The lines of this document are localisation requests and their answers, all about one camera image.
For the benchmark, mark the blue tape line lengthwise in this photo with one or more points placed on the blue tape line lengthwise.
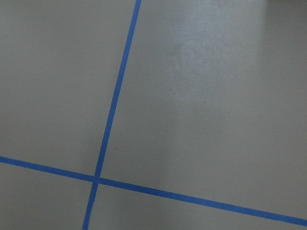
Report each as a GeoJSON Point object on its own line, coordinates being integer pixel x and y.
{"type": "Point", "coordinates": [110, 118]}

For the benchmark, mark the blue tape line crosswise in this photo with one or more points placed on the blue tape line crosswise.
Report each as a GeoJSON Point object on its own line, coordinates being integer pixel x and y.
{"type": "Point", "coordinates": [157, 192]}

